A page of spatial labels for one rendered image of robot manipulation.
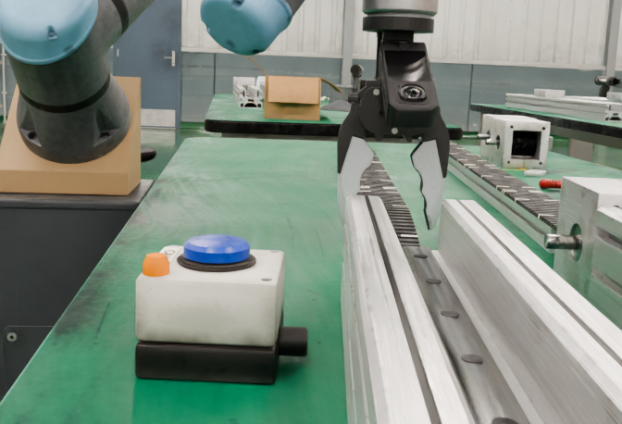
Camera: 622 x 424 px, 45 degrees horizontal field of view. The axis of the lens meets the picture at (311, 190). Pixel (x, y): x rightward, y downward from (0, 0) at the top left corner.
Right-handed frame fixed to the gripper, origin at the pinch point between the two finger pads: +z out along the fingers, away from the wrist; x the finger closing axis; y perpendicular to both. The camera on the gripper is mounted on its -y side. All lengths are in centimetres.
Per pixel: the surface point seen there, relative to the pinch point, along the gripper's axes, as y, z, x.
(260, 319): -34.3, -0.8, 9.9
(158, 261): -33.9, -3.7, 15.8
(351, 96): 328, -1, -6
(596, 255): -19.2, -1.7, -14.0
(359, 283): -41.4, -5.2, 4.9
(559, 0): 1127, -138, -350
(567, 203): -11.6, -4.4, -14.0
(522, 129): 74, -5, -32
